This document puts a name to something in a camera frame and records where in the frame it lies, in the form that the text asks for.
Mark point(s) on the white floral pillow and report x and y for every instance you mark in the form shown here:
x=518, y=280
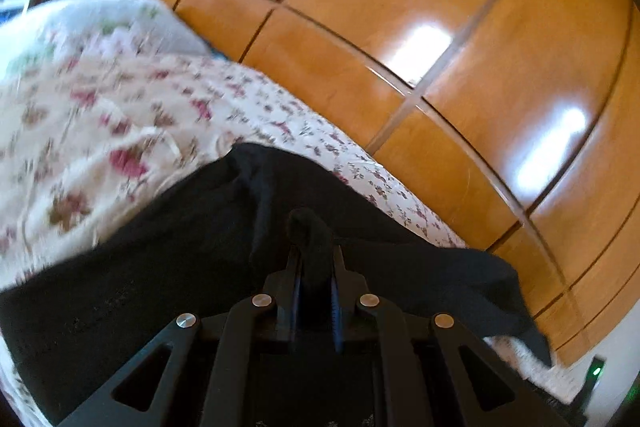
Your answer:
x=125, y=24

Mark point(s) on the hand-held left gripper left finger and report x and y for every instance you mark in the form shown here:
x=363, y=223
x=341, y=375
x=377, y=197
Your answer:
x=289, y=302

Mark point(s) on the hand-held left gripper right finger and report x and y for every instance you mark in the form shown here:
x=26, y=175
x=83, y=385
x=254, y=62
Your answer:
x=336, y=312

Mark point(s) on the floral bed sheet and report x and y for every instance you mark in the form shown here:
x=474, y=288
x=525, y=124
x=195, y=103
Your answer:
x=100, y=117

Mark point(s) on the black pants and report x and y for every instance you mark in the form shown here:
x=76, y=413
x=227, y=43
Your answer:
x=175, y=232

